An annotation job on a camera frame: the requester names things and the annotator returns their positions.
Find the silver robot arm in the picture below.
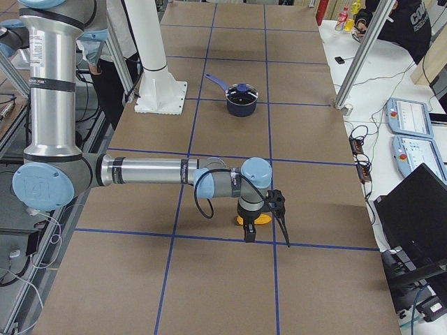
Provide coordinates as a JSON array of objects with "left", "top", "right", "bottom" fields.
[
  {"left": 1, "top": 1, "right": 108, "bottom": 66},
  {"left": 13, "top": 1, "right": 286, "bottom": 242}
]

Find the blue teach pendant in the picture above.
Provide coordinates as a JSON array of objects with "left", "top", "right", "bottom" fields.
[
  {"left": 384, "top": 98, "right": 434, "bottom": 139},
  {"left": 392, "top": 135, "right": 446, "bottom": 183}
]

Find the upper blue teach pendant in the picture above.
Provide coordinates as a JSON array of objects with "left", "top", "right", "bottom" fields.
[{"left": 384, "top": 98, "right": 434, "bottom": 139}]

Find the red drink bottle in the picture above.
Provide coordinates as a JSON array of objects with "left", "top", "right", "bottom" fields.
[{"left": 335, "top": 6, "right": 349, "bottom": 31}]

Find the dark blue saucepan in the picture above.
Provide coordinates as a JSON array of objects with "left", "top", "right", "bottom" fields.
[{"left": 204, "top": 73, "right": 259, "bottom": 117}]

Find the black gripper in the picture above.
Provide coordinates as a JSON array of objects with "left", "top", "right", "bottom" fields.
[{"left": 237, "top": 205, "right": 291, "bottom": 248}]

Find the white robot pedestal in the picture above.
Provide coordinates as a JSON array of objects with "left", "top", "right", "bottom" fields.
[{"left": 125, "top": 0, "right": 187, "bottom": 115}]

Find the person in black hoodie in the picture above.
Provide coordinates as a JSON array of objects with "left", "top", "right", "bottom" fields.
[{"left": 353, "top": 0, "right": 432, "bottom": 64}]

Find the black monitor stand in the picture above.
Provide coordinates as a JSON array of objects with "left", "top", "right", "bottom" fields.
[{"left": 381, "top": 249, "right": 446, "bottom": 322}]

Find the lower blue teach pendant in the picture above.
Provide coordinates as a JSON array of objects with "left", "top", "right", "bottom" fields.
[{"left": 392, "top": 135, "right": 446, "bottom": 183}]

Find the aluminium frame post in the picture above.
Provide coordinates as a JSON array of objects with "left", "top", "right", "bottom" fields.
[{"left": 334, "top": 0, "right": 396, "bottom": 116}]

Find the yellow drink bottle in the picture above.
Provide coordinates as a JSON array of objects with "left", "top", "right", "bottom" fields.
[{"left": 344, "top": 0, "right": 361, "bottom": 32}]

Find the black laptop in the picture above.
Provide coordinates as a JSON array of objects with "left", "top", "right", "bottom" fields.
[{"left": 374, "top": 163, "right": 446, "bottom": 264}]

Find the yellow toy corn cob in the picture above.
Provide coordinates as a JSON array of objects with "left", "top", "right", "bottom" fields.
[{"left": 236, "top": 214, "right": 272, "bottom": 225}]

